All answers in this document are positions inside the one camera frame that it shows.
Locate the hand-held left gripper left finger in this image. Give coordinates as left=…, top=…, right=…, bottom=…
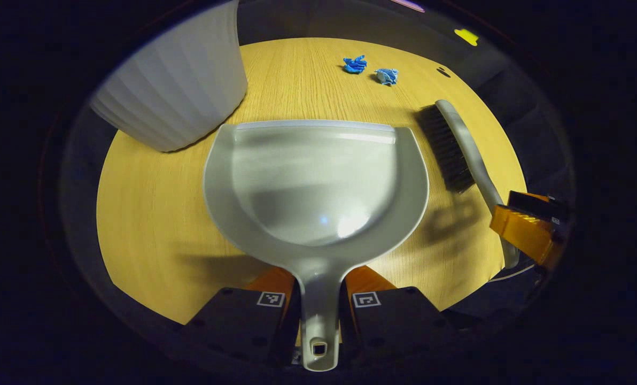
left=180, top=266, right=302, bottom=369

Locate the white plastic dustpan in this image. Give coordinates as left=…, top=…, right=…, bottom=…
left=203, top=120, right=430, bottom=372

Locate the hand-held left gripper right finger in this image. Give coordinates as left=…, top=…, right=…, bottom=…
left=340, top=266, right=461, bottom=367

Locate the small white broom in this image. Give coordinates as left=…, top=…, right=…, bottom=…
left=417, top=99, right=521, bottom=270

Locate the white ribbed garbage bin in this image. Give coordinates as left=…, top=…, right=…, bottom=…
left=90, top=0, right=248, bottom=153

